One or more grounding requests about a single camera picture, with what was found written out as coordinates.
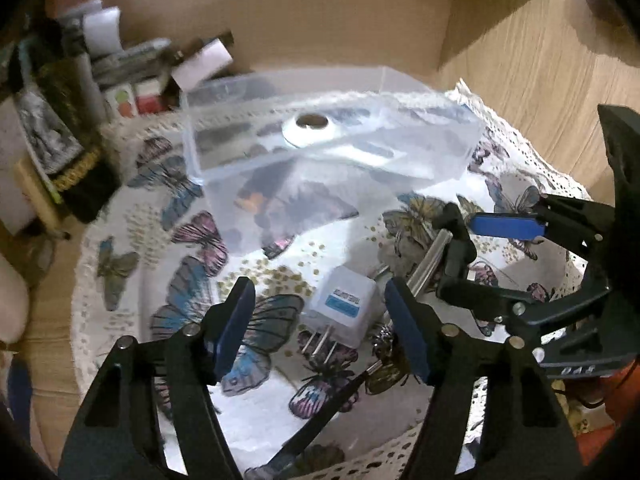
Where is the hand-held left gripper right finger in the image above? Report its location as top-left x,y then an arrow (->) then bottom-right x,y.
384,277 -> 586,480

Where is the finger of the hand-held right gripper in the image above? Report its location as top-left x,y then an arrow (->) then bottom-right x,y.
432,202 -> 613,341
467,192 -> 618,266

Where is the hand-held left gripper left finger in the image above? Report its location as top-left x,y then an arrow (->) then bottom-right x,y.
57,276 -> 257,480

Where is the silver metal rod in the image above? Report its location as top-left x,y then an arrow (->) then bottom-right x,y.
407,229 -> 452,297

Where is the clear plastic box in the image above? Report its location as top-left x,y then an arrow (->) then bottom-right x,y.
179,64 -> 487,261

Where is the small shiny metal piece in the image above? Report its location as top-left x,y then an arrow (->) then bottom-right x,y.
372,325 -> 401,361

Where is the white power adapter plug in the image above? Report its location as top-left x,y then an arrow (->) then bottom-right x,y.
299,266 -> 379,362

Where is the butterfly printed lace tablecloth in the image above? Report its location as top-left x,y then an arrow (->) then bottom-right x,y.
70,79 -> 596,480

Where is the red object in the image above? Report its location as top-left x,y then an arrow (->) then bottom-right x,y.
595,377 -> 636,466

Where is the white tape roll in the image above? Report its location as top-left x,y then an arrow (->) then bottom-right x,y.
281,112 -> 344,150

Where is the wooden stick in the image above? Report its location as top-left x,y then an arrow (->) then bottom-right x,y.
14,156 -> 67,233

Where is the red small box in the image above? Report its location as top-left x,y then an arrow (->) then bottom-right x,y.
134,84 -> 167,115

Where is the fruit print small box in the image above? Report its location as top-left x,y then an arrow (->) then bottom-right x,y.
106,85 -> 137,122

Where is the dark patterned box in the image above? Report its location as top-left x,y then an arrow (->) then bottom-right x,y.
37,57 -> 123,223

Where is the white small carton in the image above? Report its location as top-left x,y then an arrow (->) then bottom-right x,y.
171,41 -> 234,90

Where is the grey patterned box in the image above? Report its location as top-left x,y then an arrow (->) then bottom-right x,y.
15,87 -> 83,173

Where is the white paper roll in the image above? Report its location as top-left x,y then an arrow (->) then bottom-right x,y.
81,6 -> 124,57

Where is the black handled screwdriver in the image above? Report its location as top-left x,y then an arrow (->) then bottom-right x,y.
244,360 -> 389,480

